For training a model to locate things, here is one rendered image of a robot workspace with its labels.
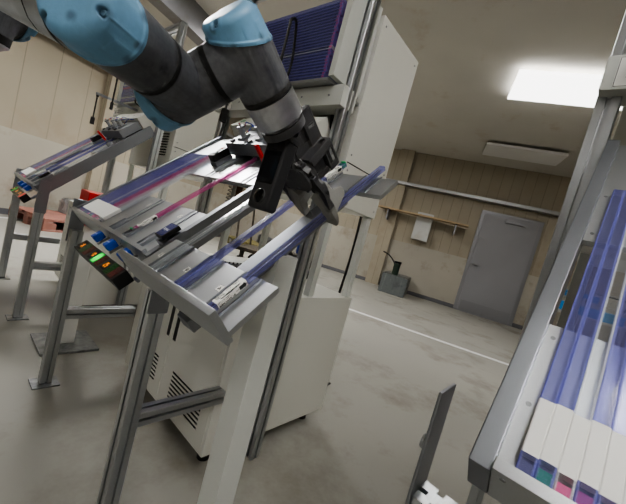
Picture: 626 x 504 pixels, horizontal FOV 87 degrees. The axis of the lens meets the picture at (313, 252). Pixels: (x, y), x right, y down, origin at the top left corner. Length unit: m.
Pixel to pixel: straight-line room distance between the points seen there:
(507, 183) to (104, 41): 7.80
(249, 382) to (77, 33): 0.65
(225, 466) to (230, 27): 0.83
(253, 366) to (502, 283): 7.20
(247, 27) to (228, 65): 0.05
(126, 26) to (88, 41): 0.04
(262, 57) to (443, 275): 7.35
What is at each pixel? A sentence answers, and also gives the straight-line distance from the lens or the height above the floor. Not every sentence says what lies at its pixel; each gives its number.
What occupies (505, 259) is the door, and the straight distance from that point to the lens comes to 7.76.
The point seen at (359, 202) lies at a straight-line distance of 1.42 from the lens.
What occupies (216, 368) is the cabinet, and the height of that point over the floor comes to 0.36.
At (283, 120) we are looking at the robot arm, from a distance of 0.51.
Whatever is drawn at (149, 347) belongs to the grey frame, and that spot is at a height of 0.50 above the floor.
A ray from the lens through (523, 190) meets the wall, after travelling 8.00.
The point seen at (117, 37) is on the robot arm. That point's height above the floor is 1.01.
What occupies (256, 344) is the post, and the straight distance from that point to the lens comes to 0.75.
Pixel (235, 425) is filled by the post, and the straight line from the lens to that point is 0.84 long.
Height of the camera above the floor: 0.89
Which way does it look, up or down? 4 degrees down
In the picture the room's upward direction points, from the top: 15 degrees clockwise
